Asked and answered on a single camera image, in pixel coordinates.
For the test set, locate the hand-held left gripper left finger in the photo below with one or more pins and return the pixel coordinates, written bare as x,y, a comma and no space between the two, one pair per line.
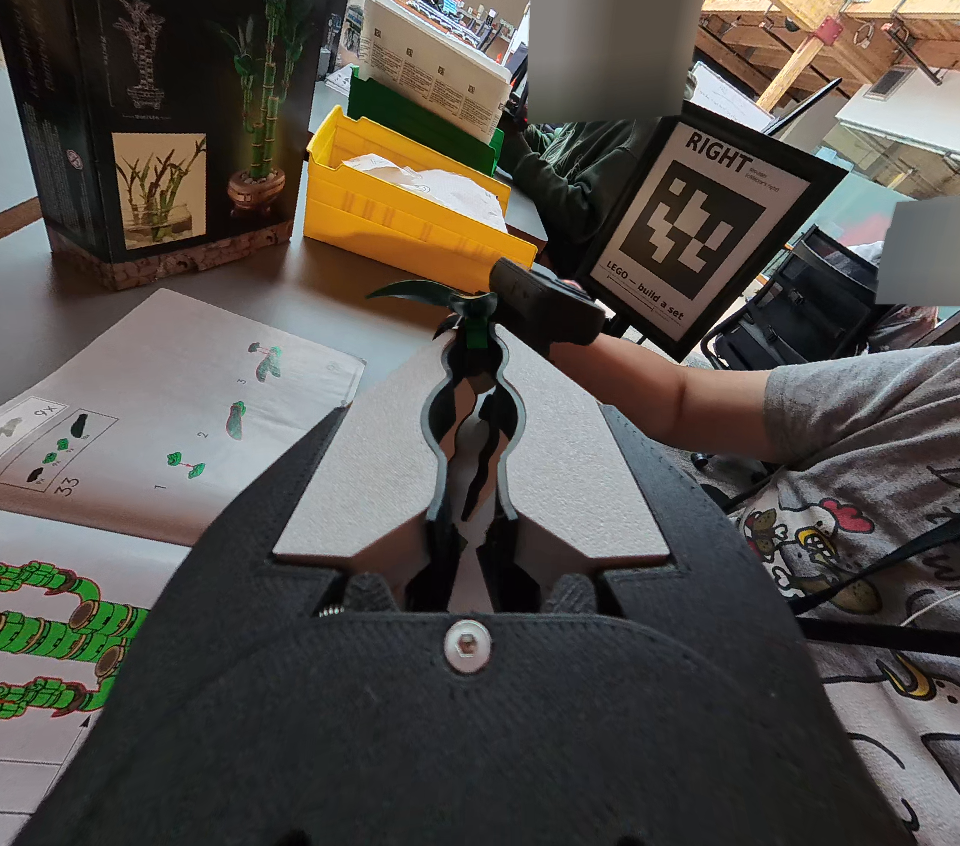
360,486

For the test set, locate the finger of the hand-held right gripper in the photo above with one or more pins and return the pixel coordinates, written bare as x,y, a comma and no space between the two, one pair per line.
484,441

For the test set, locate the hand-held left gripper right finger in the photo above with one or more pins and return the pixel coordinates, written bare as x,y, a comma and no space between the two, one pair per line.
585,486

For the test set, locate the green lego leaf assembly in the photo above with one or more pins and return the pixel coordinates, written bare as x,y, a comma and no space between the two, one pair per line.
472,333

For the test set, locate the person's right forearm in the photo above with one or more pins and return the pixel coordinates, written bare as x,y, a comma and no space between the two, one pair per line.
675,403

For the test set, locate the black lego set box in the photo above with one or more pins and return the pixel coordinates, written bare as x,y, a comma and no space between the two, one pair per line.
150,73

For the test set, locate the crumpled white paper bag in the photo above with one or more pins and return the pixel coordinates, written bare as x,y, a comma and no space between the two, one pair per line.
442,193

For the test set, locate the open instruction booklet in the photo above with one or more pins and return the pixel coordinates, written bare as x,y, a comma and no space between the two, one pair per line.
187,396

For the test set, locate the yellow plastic bin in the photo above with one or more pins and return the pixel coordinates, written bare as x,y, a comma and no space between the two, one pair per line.
360,215

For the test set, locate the green plastic bin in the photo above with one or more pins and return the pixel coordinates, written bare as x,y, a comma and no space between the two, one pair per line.
405,110

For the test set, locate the black framed marker sign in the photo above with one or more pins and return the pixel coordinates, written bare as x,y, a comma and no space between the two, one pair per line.
750,163

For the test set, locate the black mesh office chair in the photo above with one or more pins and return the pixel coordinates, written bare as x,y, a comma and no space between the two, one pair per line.
810,306

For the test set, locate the white board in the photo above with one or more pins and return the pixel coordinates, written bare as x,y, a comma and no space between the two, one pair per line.
731,99

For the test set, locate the cluttered background table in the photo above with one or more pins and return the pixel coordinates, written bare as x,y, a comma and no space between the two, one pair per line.
457,9

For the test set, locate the red beam bracket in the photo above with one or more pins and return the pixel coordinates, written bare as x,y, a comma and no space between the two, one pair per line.
829,29

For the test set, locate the metal wall vent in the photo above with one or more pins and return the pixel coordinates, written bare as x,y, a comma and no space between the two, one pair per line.
889,83

